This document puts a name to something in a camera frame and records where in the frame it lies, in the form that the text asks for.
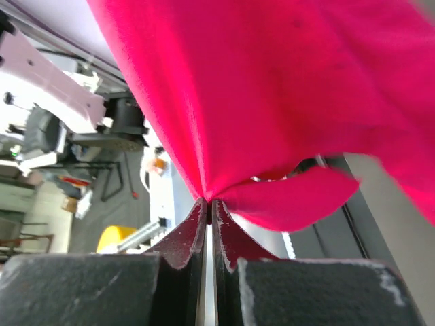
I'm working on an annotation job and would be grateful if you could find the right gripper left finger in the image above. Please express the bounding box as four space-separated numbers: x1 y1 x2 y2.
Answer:
149 198 207 325

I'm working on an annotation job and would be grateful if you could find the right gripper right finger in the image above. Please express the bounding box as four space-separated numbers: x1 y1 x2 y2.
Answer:
211 200 280 325

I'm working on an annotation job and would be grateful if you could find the red polo shirt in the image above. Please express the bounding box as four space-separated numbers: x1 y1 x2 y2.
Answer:
89 1 434 232

